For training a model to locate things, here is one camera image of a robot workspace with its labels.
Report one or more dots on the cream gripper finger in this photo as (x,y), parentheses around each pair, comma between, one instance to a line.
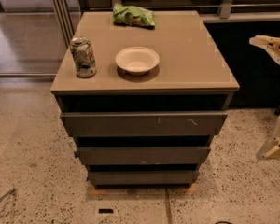
(270,44)
(271,148)

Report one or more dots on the grey bottom drawer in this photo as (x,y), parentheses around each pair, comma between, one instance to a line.
(143,177)

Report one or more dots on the grey drawer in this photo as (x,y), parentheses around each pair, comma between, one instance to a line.
(141,155)
(124,124)
(143,177)

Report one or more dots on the grey drawer cabinet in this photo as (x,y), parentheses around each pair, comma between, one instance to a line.
(191,76)

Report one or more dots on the grey middle drawer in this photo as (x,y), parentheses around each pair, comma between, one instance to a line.
(141,155)

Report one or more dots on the grey top drawer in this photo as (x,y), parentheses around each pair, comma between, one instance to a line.
(124,124)

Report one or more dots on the white paper bowl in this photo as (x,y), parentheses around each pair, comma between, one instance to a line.
(137,60)

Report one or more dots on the green chip bag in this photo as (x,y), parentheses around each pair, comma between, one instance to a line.
(134,16)

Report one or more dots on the crumpled drink can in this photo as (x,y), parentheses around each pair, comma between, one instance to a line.
(82,53)

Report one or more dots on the metal window frame post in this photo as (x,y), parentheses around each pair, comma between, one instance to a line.
(63,18)

